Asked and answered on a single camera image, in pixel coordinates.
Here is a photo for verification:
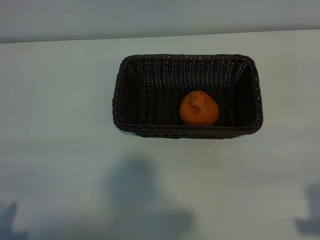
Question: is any dark brown wicker basket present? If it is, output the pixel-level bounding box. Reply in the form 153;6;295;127
111;53;264;139

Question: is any orange fruit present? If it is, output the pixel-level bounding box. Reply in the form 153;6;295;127
179;90;220;126

